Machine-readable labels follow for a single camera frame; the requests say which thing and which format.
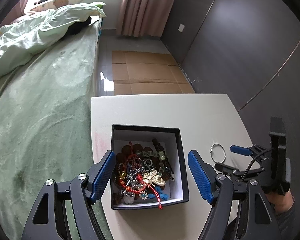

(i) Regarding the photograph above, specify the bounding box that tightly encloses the dark and jade bead bracelet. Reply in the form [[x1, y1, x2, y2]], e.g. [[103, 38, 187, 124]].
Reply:
[[151, 138, 176, 182]]

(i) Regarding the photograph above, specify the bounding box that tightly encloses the red cord silver chain necklace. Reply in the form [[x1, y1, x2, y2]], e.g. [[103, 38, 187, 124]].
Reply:
[[117, 141, 164, 210]]

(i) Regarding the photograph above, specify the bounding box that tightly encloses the blue flower jewelry piece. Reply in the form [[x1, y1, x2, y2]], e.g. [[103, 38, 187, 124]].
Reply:
[[139, 186, 170, 201]]

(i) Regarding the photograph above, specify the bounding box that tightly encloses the black jewelry box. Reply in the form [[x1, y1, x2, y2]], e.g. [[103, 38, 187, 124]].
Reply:
[[110, 124, 190, 210]]

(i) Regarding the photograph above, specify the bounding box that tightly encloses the person's right hand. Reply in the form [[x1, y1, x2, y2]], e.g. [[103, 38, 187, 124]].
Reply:
[[266, 190, 294, 214]]

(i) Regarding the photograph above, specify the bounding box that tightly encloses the green bed sheet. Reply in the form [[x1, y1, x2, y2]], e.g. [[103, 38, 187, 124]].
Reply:
[[0, 24, 98, 239]]

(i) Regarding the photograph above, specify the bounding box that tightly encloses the dark grey wardrobe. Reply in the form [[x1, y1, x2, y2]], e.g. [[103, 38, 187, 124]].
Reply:
[[160, 0, 300, 230]]

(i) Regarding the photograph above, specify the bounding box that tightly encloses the brown cardboard floor sheet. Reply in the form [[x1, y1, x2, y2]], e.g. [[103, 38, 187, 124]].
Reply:
[[112, 51, 194, 95]]

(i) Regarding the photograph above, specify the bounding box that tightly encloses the pink curtain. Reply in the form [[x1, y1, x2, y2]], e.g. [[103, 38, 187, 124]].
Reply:
[[116, 0, 174, 37]]

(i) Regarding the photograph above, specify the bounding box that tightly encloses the light green duvet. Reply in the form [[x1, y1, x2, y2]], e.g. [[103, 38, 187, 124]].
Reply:
[[0, 2, 106, 78]]

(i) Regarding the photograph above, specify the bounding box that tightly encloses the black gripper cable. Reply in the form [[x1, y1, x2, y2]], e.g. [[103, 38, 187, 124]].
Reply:
[[239, 147, 274, 182]]

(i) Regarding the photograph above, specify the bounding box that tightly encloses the silver ring bangle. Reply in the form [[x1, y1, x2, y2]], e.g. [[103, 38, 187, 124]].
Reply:
[[210, 143, 226, 163]]

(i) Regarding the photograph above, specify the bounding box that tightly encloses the green glass bead bracelet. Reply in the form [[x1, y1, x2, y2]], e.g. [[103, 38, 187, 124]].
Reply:
[[136, 149, 167, 173]]

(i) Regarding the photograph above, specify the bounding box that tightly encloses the brown wooden bead bracelet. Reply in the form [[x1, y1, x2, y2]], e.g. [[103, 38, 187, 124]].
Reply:
[[112, 141, 154, 204]]

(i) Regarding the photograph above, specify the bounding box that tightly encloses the white wall switch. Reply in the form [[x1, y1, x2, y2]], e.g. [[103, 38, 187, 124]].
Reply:
[[178, 23, 185, 33]]

